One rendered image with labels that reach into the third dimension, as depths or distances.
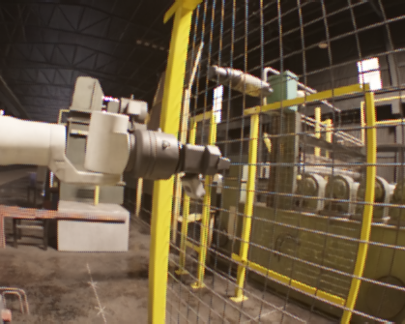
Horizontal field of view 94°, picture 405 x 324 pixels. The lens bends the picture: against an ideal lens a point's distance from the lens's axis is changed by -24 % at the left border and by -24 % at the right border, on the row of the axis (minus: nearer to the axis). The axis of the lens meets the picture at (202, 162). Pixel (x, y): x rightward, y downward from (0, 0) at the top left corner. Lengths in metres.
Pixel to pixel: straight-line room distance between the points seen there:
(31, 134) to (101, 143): 0.11
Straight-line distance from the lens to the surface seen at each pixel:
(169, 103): 0.81
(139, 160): 0.41
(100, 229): 3.47
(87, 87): 4.35
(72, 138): 4.12
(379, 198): 2.15
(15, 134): 0.38
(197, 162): 0.45
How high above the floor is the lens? 1.18
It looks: 3 degrees up
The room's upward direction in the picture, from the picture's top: 5 degrees clockwise
